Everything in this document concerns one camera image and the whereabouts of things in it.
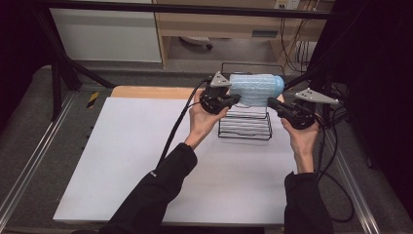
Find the aluminium floor rail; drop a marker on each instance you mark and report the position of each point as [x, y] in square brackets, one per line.
[354, 188]
[35, 152]

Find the white chair base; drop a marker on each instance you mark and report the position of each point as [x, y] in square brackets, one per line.
[196, 40]

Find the white cabinet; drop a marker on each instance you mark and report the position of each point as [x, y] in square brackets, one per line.
[104, 35]

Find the person's left hand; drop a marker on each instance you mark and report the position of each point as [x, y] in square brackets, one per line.
[203, 125]

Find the wooden desk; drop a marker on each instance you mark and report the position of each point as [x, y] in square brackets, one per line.
[220, 26]

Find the black frame crossbar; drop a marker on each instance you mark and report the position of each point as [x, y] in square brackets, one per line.
[195, 8]

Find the blue striped cloth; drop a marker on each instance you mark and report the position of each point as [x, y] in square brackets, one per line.
[256, 89]

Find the black curtain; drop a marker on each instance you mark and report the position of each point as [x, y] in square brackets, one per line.
[376, 81]
[19, 48]

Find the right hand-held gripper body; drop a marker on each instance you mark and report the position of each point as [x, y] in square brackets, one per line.
[300, 113]

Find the person's right hand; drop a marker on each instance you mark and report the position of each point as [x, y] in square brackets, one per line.
[303, 143]

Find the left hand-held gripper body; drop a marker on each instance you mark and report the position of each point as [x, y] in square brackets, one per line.
[212, 99]

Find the white wall socket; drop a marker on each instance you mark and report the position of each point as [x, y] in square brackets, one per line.
[287, 4]

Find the wooden table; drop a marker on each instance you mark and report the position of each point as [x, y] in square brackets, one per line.
[156, 92]

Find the yellow black tape marker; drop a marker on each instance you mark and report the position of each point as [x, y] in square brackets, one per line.
[93, 99]

